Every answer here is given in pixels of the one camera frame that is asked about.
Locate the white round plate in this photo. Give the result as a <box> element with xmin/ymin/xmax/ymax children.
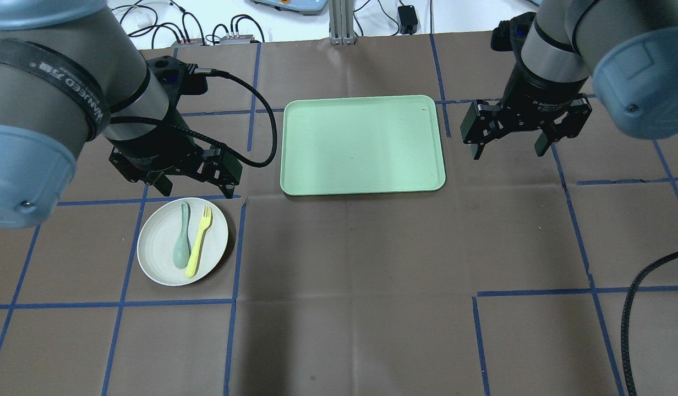
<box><xmin>137</xmin><ymin>197</ymin><xmax>230</xmax><ymax>287</ymax></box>

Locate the light green plastic tray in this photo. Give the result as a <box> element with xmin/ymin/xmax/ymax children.
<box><xmin>280</xmin><ymin>95</ymin><xmax>446</xmax><ymax>196</ymax></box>

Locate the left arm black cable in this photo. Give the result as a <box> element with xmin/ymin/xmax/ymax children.
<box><xmin>111</xmin><ymin>66</ymin><xmax>278</xmax><ymax>168</ymax></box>

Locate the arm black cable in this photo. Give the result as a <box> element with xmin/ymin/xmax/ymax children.
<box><xmin>111</xmin><ymin>66</ymin><xmax>278</xmax><ymax>168</ymax></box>
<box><xmin>621</xmin><ymin>247</ymin><xmax>678</xmax><ymax>396</ymax></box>

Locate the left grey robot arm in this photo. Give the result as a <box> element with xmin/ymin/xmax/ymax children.
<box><xmin>0</xmin><ymin>1</ymin><xmax>243</xmax><ymax>228</ymax></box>

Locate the teal plastic spoon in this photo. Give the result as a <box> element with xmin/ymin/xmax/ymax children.
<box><xmin>173</xmin><ymin>201</ymin><xmax>190</xmax><ymax>269</ymax></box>

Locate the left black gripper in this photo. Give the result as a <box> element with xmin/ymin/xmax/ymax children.
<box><xmin>108</xmin><ymin>110</ymin><xmax>243</xmax><ymax>200</ymax></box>

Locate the aluminium frame post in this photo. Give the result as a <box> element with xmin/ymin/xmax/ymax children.
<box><xmin>328</xmin><ymin>0</ymin><xmax>357</xmax><ymax>45</ymax></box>

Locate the black power adapter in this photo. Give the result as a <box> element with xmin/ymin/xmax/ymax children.
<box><xmin>397</xmin><ymin>4</ymin><xmax>419</xmax><ymax>35</ymax></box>

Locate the yellow plastic fork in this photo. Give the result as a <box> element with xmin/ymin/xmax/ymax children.
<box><xmin>185</xmin><ymin>206</ymin><xmax>213</xmax><ymax>278</ymax></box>

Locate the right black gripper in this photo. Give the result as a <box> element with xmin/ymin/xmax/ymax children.
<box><xmin>461</xmin><ymin>63</ymin><xmax>593</xmax><ymax>160</ymax></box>

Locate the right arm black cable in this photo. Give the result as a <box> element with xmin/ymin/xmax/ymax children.
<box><xmin>621</xmin><ymin>247</ymin><xmax>678</xmax><ymax>396</ymax></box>

